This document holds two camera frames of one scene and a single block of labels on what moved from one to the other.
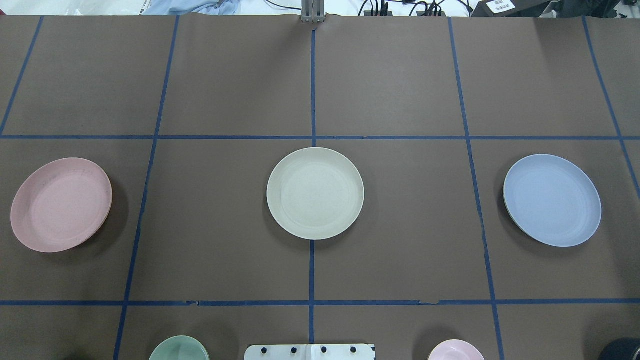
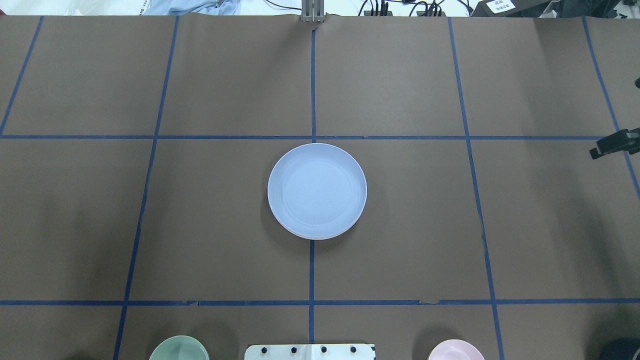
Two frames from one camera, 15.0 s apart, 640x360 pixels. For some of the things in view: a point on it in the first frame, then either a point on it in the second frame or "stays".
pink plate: x=62 y=205 -> x=318 y=238
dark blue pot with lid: x=621 y=349 stays
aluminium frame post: x=313 y=11 stays
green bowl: x=179 y=347 stays
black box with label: x=512 y=8 stays
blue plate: x=552 y=200 -> x=317 y=190
